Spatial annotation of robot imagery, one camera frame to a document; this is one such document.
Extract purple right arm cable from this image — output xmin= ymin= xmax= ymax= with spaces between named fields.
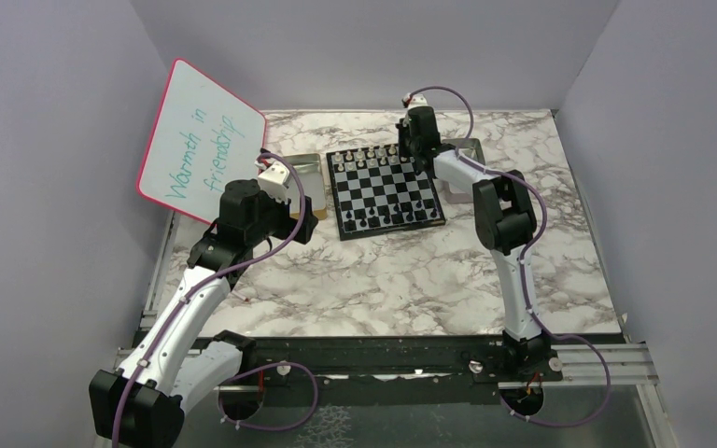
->
xmin=401 ymin=85 xmax=613 ymax=429

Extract pink framed whiteboard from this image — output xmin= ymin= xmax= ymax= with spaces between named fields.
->
xmin=135 ymin=59 xmax=267 ymax=222

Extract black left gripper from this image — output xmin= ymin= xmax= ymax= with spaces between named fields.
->
xmin=246 ymin=178 xmax=318 ymax=246

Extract silver metal tin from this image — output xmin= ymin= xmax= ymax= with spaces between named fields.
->
xmin=442 ymin=137 xmax=489 ymax=204

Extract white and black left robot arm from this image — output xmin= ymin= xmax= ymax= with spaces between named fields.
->
xmin=89 ymin=180 xmax=318 ymax=447

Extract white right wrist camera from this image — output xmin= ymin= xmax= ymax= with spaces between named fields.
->
xmin=401 ymin=93 xmax=429 ymax=110

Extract right aluminium extrusion rail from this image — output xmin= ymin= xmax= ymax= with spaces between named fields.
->
xmin=555 ymin=343 xmax=660 ymax=386

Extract black and white chessboard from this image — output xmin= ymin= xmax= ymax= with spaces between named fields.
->
xmin=325 ymin=144 xmax=445 ymax=241

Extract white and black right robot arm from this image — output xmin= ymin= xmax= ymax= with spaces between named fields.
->
xmin=397 ymin=104 xmax=552 ymax=380

